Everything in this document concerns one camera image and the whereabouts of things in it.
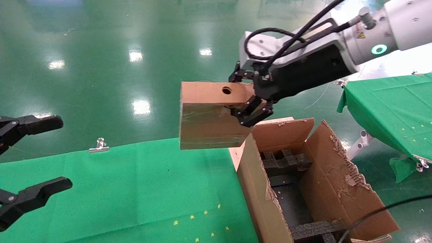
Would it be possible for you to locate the large open cardboard carton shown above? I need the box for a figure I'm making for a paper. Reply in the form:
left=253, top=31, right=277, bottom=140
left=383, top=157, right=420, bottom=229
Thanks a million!
left=236, top=117, right=400, bottom=243

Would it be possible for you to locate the large green table cloth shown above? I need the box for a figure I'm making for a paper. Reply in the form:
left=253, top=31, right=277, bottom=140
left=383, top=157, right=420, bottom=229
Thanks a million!
left=0, top=138, right=260, bottom=243

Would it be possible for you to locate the smooth black arm cable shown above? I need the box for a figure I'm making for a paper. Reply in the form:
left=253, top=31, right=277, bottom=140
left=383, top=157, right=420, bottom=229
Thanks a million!
left=258, top=0, right=346, bottom=75

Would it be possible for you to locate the green cloth with hanging corner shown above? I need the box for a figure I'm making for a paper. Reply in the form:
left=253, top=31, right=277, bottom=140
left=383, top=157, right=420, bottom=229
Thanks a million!
left=336, top=73, right=432, bottom=184

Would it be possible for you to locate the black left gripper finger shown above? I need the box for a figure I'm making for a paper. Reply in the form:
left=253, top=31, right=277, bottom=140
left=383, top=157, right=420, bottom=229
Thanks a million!
left=0, top=177, right=73, bottom=233
left=0, top=115, right=64, bottom=156

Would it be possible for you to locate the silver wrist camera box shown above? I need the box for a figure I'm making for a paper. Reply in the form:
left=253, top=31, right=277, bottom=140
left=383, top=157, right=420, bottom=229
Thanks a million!
left=239, top=31, right=287, bottom=73

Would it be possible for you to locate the notched black foam insert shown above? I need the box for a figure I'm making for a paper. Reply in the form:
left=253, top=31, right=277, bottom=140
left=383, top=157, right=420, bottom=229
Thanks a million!
left=260, top=148, right=314, bottom=178

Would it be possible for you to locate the white table leg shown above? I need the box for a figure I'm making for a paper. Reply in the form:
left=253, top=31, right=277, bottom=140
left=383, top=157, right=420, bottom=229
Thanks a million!
left=346, top=130, right=375, bottom=161

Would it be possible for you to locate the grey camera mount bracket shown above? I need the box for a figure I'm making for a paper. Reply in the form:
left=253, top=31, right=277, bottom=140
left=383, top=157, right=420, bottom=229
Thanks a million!
left=273, top=19, right=348, bottom=68

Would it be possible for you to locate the flat black foam insert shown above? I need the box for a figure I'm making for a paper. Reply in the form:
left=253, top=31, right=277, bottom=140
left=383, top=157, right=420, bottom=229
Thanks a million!
left=290, top=219, right=348, bottom=243

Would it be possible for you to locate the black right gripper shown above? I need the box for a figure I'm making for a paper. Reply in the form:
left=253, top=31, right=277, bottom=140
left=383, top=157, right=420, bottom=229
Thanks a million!
left=224, top=44, right=359, bottom=128

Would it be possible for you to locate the small brown cardboard box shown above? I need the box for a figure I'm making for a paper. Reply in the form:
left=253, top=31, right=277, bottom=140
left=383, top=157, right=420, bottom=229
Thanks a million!
left=179, top=81, right=267, bottom=151

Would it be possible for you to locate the braided black loop cable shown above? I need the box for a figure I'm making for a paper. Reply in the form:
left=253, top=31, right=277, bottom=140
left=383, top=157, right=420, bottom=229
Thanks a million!
left=244, top=28, right=307, bottom=61

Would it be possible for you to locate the thin black hanging cable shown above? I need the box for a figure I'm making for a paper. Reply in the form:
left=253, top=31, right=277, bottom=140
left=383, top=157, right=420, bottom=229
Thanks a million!
left=337, top=195, right=432, bottom=243

